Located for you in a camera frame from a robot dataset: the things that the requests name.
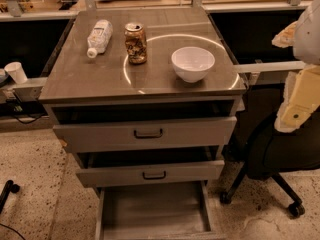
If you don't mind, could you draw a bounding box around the clear plastic water bottle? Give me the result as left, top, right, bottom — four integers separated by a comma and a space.
87, 20, 113, 58

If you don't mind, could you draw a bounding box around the black power strip with cable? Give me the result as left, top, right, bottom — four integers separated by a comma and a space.
0, 94, 47, 124

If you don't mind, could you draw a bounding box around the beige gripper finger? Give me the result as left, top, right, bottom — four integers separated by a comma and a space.
271, 22, 297, 48
274, 65, 320, 133

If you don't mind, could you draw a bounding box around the black floor stand foot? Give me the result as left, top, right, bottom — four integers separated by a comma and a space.
0, 180, 20, 213

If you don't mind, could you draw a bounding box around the orange soda can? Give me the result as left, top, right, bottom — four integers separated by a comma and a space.
124, 22, 147, 64

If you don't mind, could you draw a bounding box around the grey drawer cabinet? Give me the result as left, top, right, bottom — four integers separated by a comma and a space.
38, 6, 248, 240

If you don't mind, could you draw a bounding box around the grey top drawer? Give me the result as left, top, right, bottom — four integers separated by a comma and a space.
54, 116, 236, 153

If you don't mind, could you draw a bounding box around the grey bottom drawer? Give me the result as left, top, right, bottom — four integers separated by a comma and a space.
95, 181, 226, 240

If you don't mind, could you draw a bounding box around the grey middle drawer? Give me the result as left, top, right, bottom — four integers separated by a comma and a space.
76, 160, 224, 187

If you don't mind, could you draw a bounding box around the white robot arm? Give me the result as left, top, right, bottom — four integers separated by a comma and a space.
272, 0, 320, 133

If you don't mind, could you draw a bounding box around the grey drawer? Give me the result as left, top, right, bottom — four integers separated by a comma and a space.
95, 181, 226, 240
76, 160, 224, 187
54, 116, 236, 153

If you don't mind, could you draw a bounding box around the white paper cup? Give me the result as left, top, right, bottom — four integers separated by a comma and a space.
4, 62, 27, 84

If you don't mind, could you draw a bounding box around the black office chair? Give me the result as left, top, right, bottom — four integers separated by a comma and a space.
220, 84, 320, 218

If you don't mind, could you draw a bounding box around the white bowl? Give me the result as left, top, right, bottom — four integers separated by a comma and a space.
171, 47, 215, 83

